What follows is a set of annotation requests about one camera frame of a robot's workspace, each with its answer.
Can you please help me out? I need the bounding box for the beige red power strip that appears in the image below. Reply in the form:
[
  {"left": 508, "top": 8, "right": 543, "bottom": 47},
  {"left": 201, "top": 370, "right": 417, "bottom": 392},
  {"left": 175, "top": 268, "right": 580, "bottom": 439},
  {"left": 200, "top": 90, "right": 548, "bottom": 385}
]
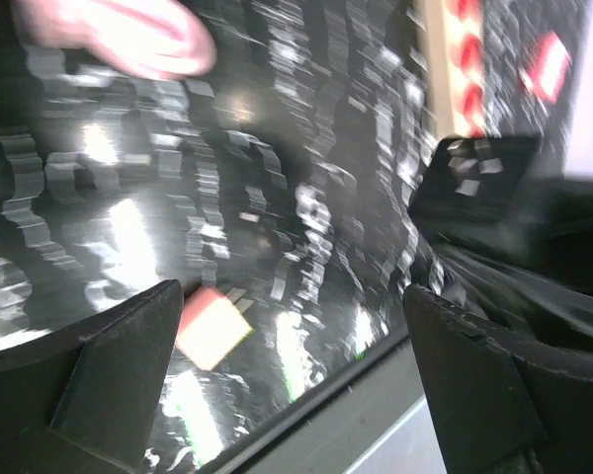
[{"left": 417, "top": 0, "right": 485, "bottom": 139}]

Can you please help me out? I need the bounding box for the pink cube plug adapter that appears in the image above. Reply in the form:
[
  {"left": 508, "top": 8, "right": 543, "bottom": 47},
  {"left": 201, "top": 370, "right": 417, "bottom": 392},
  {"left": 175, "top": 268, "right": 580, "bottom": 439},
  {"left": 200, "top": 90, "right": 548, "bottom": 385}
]
[{"left": 175, "top": 286, "right": 252, "bottom": 371}]

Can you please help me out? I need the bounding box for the pink cable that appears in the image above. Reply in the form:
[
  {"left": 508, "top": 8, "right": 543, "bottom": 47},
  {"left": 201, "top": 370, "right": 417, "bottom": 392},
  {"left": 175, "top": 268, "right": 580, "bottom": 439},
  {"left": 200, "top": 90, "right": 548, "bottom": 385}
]
[{"left": 9, "top": 0, "right": 217, "bottom": 83}]

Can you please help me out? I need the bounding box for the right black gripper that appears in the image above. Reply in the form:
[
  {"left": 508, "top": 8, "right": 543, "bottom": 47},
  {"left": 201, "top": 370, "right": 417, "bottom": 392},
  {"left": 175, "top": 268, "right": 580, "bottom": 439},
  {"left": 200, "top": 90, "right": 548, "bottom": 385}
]
[{"left": 409, "top": 134, "right": 593, "bottom": 346}]

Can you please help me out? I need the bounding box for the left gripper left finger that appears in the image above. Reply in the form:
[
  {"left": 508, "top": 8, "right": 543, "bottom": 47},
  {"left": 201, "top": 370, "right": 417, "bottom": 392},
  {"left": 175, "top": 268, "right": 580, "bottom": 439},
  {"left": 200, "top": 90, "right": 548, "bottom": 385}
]
[{"left": 0, "top": 279, "right": 183, "bottom": 473}]

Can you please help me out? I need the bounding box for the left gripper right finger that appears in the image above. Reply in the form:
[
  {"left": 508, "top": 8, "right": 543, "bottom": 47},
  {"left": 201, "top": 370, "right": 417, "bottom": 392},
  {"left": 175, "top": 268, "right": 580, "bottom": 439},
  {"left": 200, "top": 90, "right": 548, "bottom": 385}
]
[{"left": 403, "top": 285, "right": 593, "bottom": 473}]

